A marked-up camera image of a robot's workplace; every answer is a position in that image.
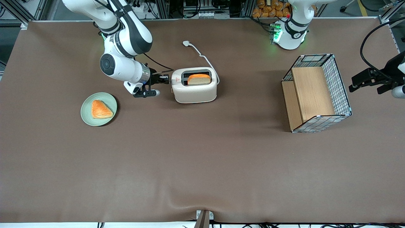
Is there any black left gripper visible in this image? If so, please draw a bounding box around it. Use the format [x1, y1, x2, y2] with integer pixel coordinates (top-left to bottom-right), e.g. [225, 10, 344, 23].
[349, 51, 405, 94]

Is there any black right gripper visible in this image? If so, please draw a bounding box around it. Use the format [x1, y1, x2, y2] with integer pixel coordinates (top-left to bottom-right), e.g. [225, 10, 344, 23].
[147, 67, 171, 87]

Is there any cream white toaster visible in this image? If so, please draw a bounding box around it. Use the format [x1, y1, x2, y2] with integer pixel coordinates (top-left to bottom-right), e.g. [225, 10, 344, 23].
[170, 67, 219, 104]

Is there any bread slice with orange crust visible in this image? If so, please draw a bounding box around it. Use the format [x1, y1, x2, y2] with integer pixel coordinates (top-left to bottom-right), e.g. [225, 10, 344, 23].
[188, 73, 211, 85]

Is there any triangular orange pastry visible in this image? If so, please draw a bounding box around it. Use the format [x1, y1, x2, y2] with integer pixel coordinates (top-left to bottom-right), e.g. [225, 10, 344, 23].
[91, 100, 114, 119]

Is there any white power strip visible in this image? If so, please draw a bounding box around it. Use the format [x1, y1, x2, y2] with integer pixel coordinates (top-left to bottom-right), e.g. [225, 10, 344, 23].
[133, 0, 151, 14]

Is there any pale green round plate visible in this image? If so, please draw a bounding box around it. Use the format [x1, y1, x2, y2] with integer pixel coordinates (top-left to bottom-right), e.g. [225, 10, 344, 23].
[80, 92, 117, 127]

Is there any brown table cover mat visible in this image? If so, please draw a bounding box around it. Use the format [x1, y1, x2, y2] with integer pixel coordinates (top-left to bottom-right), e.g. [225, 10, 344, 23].
[0, 17, 405, 224]

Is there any bag of orange buns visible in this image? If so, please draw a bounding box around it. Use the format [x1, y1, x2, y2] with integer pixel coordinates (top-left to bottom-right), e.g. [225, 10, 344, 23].
[252, 0, 291, 18]

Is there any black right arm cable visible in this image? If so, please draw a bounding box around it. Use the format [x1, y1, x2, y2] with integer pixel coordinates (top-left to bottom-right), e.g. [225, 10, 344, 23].
[139, 52, 174, 73]

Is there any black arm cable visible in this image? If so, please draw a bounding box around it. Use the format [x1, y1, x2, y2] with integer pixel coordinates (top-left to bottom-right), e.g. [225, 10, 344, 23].
[139, 52, 174, 73]
[360, 17, 405, 79]

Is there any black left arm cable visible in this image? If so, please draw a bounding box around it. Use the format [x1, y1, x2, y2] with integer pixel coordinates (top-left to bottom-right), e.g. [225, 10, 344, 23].
[360, 17, 405, 79]

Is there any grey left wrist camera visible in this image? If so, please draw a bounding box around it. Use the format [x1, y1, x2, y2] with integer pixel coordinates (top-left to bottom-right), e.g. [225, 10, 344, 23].
[391, 85, 405, 99]

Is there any white toaster power cord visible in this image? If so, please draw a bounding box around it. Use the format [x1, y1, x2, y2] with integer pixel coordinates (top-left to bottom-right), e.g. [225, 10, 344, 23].
[183, 40, 220, 85]

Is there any wire basket with wooden shelf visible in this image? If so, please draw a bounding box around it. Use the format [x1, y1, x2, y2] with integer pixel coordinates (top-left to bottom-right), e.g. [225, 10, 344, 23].
[281, 54, 352, 133]

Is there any aluminium frame strut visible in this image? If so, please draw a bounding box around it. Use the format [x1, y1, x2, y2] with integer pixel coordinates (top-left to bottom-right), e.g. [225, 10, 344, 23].
[0, 0, 48, 29]
[378, 0, 405, 24]

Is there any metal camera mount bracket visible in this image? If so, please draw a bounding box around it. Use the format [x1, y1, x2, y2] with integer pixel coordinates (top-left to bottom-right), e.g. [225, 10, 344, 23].
[194, 210, 214, 228]

